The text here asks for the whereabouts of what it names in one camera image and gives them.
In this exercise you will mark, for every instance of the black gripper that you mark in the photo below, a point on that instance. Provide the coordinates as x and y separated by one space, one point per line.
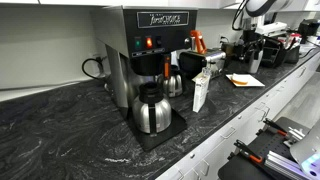
249 41

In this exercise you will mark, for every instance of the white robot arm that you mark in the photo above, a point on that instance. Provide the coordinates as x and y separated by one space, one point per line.
256 10

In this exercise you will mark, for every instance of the black and silver toaster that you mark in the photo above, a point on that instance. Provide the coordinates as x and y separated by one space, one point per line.
192 63

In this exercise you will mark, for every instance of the silver water bottle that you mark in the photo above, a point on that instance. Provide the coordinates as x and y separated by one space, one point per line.
254 62

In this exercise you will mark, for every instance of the bread slice on plate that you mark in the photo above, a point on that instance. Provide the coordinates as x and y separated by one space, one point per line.
239 79

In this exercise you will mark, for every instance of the white square plate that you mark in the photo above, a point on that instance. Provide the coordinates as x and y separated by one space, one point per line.
252 82

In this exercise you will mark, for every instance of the black appliance far right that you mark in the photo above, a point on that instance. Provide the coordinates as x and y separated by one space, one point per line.
308 27

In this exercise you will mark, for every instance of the white paper carton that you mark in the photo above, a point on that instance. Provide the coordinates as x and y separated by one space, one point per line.
201 88

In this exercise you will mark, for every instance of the orange black clamp far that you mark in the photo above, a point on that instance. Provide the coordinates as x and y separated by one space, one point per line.
275 128

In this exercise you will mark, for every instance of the orange black clamp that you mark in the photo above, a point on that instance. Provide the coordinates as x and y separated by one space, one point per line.
275 128
244 150

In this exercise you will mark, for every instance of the rear steel coffee carafe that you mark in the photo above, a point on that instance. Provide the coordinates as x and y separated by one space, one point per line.
172 86

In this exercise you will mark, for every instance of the steel coffee carafe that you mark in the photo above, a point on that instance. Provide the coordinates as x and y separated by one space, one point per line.
151 109
172 86

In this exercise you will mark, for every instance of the orange black clamp near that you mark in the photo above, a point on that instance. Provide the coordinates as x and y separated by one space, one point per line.
244 150

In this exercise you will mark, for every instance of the black steel coffee brewer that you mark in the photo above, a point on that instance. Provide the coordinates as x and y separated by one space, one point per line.
139 42

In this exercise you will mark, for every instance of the black perforated cart plate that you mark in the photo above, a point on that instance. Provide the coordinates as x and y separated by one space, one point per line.
240 167

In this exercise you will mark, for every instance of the white device lower right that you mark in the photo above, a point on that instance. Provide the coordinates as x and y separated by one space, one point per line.
306 153

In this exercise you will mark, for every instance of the front steel coffee carafe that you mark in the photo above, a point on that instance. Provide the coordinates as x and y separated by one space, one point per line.
151 109

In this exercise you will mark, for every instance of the aluminium extrusion rail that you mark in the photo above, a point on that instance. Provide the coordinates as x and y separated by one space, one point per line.
284 166

